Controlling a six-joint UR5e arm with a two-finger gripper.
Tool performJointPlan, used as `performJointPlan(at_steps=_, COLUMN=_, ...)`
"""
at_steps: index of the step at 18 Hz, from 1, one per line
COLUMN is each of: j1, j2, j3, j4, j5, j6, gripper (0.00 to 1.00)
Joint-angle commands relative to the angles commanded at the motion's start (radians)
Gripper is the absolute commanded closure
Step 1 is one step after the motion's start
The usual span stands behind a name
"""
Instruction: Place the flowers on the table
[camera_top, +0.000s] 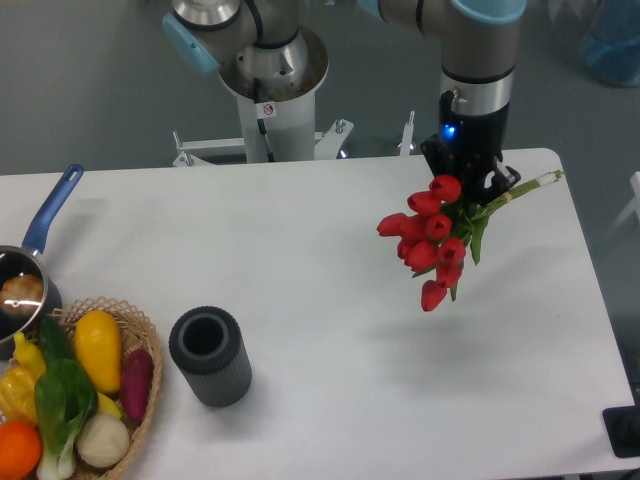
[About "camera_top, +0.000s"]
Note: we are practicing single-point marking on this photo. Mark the yellow squash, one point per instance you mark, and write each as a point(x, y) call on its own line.
point(98, 348)

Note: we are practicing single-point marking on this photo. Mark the green cucumber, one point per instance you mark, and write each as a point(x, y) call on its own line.
point(52, 341)

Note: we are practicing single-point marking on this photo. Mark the yellow bell pepper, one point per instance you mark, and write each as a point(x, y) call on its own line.
point(18, 396)

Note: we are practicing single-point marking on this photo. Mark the brown bun in pan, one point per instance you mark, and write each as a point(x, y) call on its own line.
point(22, 290)

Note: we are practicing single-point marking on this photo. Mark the orange fruit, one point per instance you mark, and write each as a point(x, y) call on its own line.
point(21, 449)

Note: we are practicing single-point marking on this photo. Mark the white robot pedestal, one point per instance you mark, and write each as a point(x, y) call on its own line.
point(275, 93)

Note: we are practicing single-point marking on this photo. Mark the dark grey ribbed vase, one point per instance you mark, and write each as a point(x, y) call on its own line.
point(207, 346)

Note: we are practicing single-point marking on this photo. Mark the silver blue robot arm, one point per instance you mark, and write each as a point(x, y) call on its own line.
point(479, 41)

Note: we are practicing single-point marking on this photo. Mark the red tulip bouquet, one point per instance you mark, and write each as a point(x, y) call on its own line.
point(439, 233)

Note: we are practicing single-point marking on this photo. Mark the blue container in background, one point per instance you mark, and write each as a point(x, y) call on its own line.
point(610, 48)

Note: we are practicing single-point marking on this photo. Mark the woven wicker basket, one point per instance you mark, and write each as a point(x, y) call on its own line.
point(137, 331)

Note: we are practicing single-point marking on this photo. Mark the beige garlic bulb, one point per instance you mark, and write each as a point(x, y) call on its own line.
point(103, 441)

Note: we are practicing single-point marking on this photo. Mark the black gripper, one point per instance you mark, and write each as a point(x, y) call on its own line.
point(471, 142)

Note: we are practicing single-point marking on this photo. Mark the blue handled saucepan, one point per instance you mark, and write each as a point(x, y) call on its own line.
point(25, 259)

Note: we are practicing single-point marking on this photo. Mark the black device at table edge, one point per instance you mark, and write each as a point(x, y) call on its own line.
point(622, 426)

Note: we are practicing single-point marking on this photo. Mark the purple sweet potato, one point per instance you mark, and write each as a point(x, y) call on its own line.
point(136, 383)

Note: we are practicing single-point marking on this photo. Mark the green bok choy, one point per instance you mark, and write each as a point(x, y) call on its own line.
point(65, 398)

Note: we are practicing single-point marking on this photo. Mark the white chair part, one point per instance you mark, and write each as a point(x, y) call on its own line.
point(630, 212)

